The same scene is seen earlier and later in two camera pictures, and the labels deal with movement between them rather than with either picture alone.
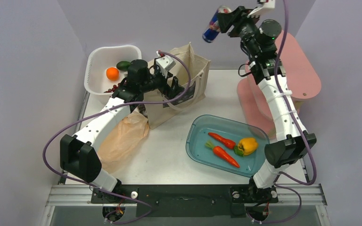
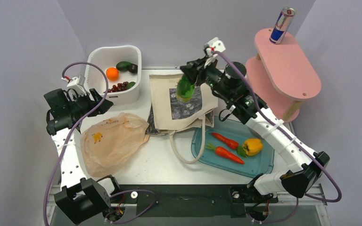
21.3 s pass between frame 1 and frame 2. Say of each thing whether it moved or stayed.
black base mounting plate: stayed
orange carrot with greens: moved
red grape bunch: stayed
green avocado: stayed
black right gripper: moved
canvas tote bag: moved
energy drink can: moved
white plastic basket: stayed
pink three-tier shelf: stayed
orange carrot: stayed
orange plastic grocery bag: stayed
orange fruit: stayed
